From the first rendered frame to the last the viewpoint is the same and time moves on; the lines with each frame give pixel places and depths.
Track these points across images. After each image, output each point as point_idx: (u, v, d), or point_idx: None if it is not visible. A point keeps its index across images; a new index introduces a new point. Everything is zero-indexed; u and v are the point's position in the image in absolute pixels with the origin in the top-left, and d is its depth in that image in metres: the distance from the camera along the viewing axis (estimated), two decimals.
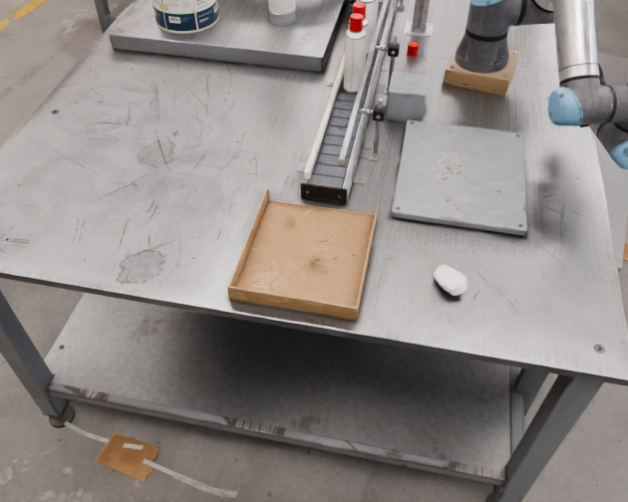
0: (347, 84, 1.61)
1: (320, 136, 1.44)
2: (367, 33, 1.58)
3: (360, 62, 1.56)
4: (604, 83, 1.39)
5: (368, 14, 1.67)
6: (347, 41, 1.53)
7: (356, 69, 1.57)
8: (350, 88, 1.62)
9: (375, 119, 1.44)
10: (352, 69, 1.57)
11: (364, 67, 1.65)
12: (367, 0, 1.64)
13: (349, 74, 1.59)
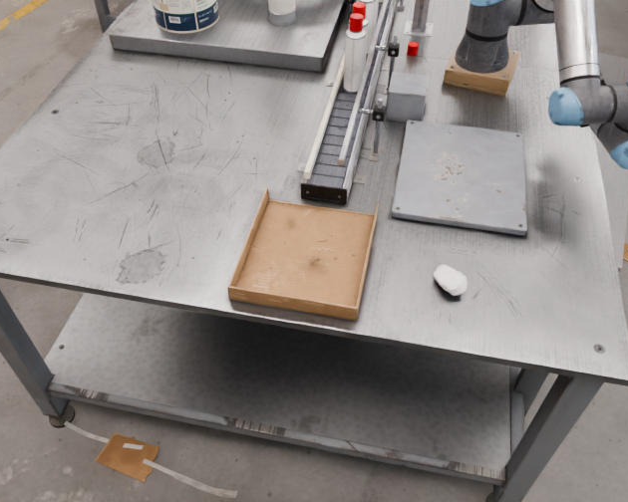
0: (347, 84, 1.61)
1: (320, 136, 1.44)
2: (367, 33, 1.58)
3: (360, 62, 1.56)
4: (603, 80, 1.39)
5: (368, 14, 1.67)
6: (347, 41, 1.53)
7: (356, 69, 1.57)
8: (350, 88, 1.62)
9: (375, 119, 1.44)
10: (352, 69, 1.57)
11: (364, 67, 1.65)
12: (367, 0, 1.64)
13: (349, 74, 1.59)
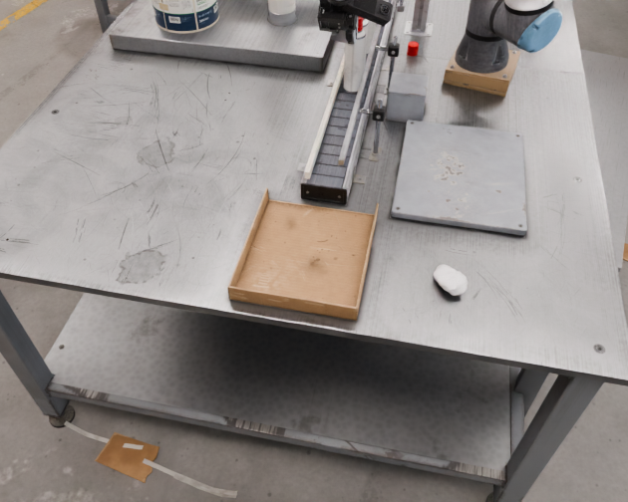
0: (347, 84, 1.61)
1: (320, 136, 1.44)
2: (367, 33, 1.58)
3: (360, 62, 1.56)
4: None
5: None
6: None
7: (356, 69, 1.57)
8: (350, 88, 1.62)
9: (375, 119, 1.44)
10: (352, 69, 1.57)
11: (364, 67, 1.65)
12: None
13: (349, 74, 1.59)
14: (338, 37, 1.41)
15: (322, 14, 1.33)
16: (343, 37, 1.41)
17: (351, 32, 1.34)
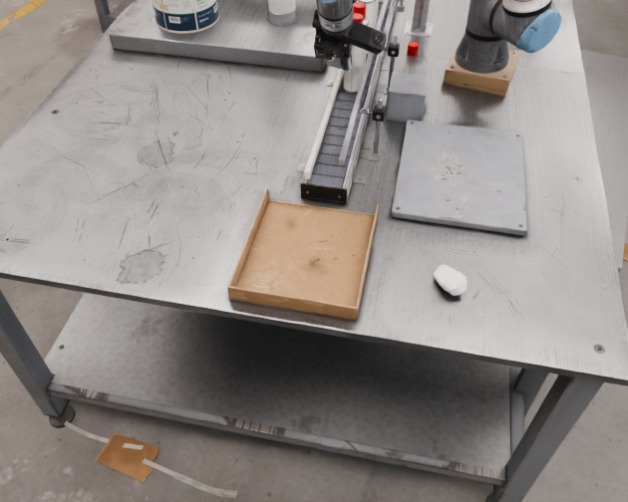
0: (347, 84, 1.61)
1: (320, 136, 1.44)
2: None
3: (360, 62, 1.56)
4: None
5: (368, 14, 1.67)
6: None
7: (356, 69, 1.57)
8: (350, 88, 1.62)
9: (375, 119, 1.44)
10: (352, 69, 1.57)
11: (364, 67, 1.65)
12: (367, 0, 1.64)
13: (349, 74, 1.59)
14: (334, 63, 1.47)
15: (318, 43, 1.38)
16: (338, 64, 1.46)
17: (346, 60, 1.40)
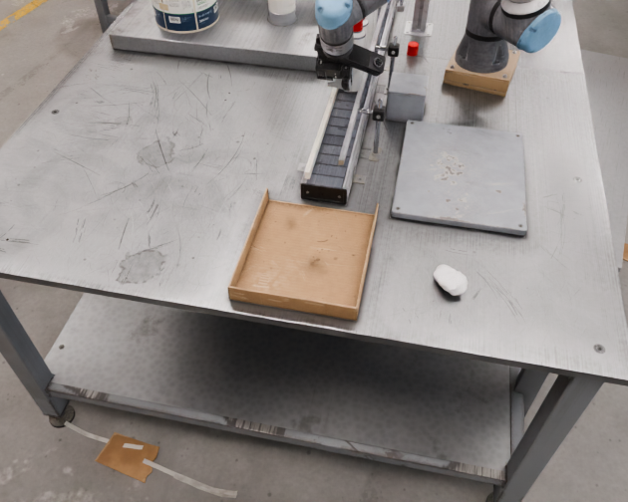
0: None
1: (320, 136, 1.44)
2: (367, 33, 1.58)
3: None
4: None
5: (368, 14, 1.67)
6: None
7: (356, 69, 1.57)
8: (350, 88, 1.62)
9: (375, 119, 1.44)
10: (352, 69, 1.57)
11: None
12: None
13: None
14: (334, 84, 1.51)
15: (320, 65, 1.43)
16: (339, 84, 1.51)
17: (346, 82, 1.44)
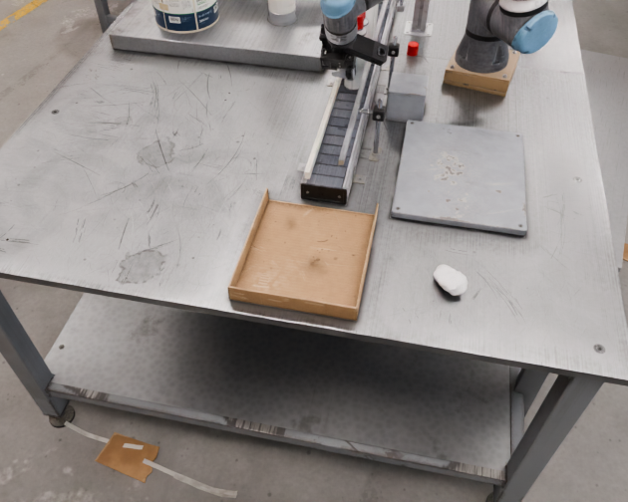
0: (348, 82, 1.62)
1: (320, 136, 1.44)
2: (367, 33, 1.58)
3: (361, 59, 1.57)
4: None
5: (368, 14, 1.67)
6: None
7: (357, 67, 1.58)
8: (351, 86, 1.62)
9: (375, 119, 1.44)
10: None
11: (364, 67, 1.65)
12: None
13: None
14: (338, 74, 1.54)
15: (324, 55, 1.46)
16: (343, 74, 1.54)
17: (350, 71, 1.47)
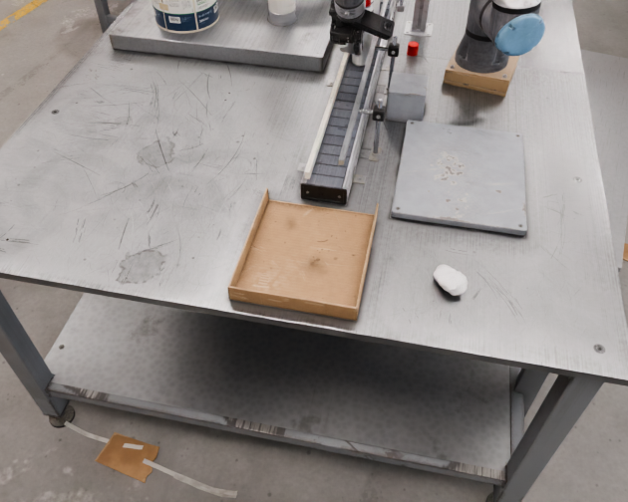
0: (355, 58, 1.70)
1: (320, 136, 1.44)
2: None
3: (368, 36, 1.65)
4: None
5: None
6: None
7: (364, 43, 1.66)
8: (358, 62, 1.71)
9: (375, 119, 1.44)
10: None
11: None
12: None
13: None
14: (347, 49, 1.63)
15: (333, 29, 1.54)
16: (351, 49, 1.62)
17: (358, 45, 1.56)
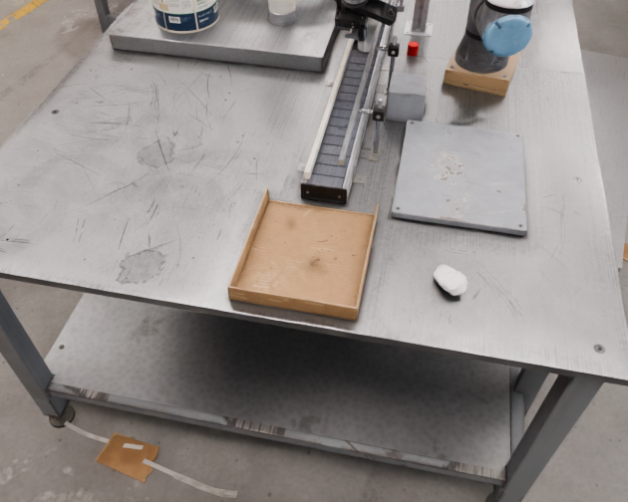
0: (360, 44, 1.75)
1: (320, 136, 1.44)
2: None
3: (372, 23, 1.70)
4: None
5: None
6: None
7: (368, 30, 1.71)
8: (362, 48, 1.76)
9: (375, 119, 1.44)
10: None
11: None
12: None
13: None
14: (351, 35, 1.68)
15: (338, 15, 1.59)
16: (355, 35, 1.67)
17: (362, 31, 1.61)
